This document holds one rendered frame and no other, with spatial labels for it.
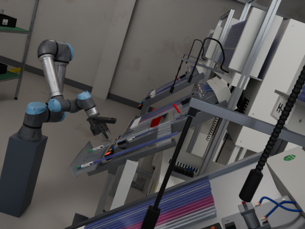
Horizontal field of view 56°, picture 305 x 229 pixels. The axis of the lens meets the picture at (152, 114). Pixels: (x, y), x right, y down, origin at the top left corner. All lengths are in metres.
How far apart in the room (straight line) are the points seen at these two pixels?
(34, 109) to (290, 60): 1.50
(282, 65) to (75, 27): 4.60
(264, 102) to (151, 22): 4.10
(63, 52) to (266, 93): 1.26
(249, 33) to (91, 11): 4.38
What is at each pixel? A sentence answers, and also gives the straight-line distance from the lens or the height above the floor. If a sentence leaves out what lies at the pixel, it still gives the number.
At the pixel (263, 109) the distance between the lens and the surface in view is 1.68.
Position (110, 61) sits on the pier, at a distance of 5.45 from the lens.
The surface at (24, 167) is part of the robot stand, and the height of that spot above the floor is 0.37.
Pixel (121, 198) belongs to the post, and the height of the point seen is 0.59.
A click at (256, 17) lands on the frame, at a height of 1.67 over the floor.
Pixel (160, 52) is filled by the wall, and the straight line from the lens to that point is 5.53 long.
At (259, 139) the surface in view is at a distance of 1.72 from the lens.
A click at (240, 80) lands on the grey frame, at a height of 1.35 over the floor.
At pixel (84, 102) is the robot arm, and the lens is 1.77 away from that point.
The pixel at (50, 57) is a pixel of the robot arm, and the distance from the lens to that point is 1.89.
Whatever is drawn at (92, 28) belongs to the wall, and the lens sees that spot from 5.68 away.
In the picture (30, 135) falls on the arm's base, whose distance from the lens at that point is 1.97.
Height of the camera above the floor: 1.42
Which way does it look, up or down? 15 degrees down
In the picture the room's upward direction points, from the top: 19 degrees clockwise
